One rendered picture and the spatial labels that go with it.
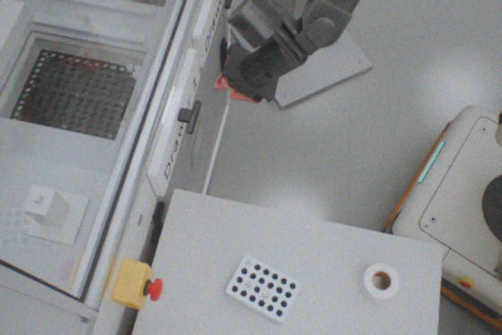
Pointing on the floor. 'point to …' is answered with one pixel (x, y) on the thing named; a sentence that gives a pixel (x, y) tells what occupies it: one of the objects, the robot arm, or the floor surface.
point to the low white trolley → (203, 254)
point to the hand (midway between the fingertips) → (224, 89)
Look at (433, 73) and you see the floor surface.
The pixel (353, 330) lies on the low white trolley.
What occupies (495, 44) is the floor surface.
